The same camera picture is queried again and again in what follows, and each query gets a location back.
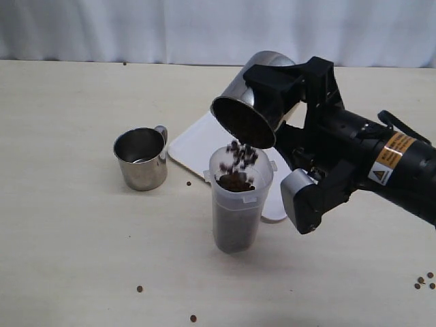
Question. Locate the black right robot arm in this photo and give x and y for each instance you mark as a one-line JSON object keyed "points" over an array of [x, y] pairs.
{"points": [[401, 168]]}

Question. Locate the steel mug with kibble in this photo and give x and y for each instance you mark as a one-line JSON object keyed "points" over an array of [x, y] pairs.
{"points": [[141, 154]]}

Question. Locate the clear plastic tall container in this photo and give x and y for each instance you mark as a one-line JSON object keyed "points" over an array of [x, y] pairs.
{"points": [[240, 178]]}

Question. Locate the white plastic tray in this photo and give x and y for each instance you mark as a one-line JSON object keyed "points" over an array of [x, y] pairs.
{"points": [[194, 147]]}

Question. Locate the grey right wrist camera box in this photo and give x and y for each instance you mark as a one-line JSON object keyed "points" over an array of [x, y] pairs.
{"points": [[291, 186]]}

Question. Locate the white curtain backdrop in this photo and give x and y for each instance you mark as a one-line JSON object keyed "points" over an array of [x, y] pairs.
{"points": [[349, 33]]}

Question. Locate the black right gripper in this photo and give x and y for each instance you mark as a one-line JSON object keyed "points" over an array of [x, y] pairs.
{"points": [[338, 142]]}

